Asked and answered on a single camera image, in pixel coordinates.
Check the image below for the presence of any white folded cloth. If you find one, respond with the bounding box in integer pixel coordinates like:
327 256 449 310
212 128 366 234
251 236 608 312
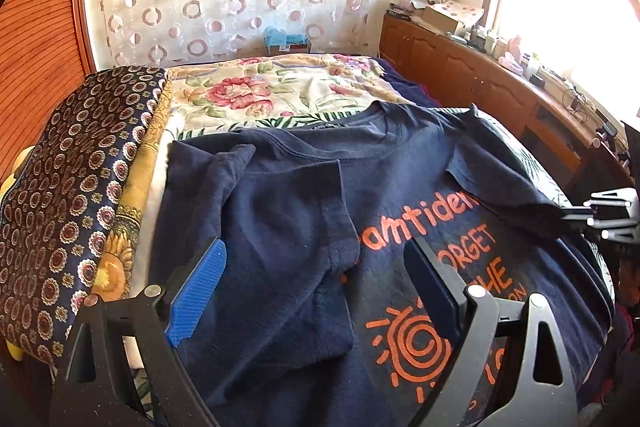
127 117 173 303

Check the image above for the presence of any floral blanket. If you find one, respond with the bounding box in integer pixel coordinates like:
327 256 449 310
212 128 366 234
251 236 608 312
165 54 416 132

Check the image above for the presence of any navy blanket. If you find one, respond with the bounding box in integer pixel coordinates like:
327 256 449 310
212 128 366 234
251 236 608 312
372 57 431 108

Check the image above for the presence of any wooden slatted wardrobe door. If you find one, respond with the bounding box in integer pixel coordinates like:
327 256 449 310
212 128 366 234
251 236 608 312
0 0 96 182

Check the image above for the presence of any blue tissue pack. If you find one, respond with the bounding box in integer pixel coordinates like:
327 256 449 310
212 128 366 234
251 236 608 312
264 27 313 56

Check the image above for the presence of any white patterned cardboard box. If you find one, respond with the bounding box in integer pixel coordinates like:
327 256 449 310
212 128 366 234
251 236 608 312
422 0 486 35

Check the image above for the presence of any navy t-shirt with orange print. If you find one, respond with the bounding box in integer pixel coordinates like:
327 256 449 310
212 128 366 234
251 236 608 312
147 102 618 427

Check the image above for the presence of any wooden cabinet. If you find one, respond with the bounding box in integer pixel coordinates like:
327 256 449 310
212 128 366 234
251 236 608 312
379 14 636 202

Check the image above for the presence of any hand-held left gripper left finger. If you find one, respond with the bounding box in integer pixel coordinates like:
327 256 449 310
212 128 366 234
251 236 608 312
50 237 228 427

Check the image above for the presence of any palm leaf print sheet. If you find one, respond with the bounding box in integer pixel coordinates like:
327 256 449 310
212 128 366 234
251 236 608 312
127 107 613 427

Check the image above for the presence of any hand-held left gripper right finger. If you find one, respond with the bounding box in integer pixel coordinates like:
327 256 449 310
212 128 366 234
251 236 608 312
402 237 581 427

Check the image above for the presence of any yellow cushion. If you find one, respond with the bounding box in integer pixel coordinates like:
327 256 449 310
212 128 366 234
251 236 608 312
0 146 37 202

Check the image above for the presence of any navy patterned folded quilt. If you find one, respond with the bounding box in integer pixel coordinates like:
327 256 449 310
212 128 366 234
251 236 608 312
0 66 168 368

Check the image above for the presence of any stack of books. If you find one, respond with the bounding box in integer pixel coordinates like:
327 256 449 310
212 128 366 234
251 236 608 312
386 0 426 22

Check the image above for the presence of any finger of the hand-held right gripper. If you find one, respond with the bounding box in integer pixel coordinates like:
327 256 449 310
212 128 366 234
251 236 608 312
562 206 640 244
589 188 640 214

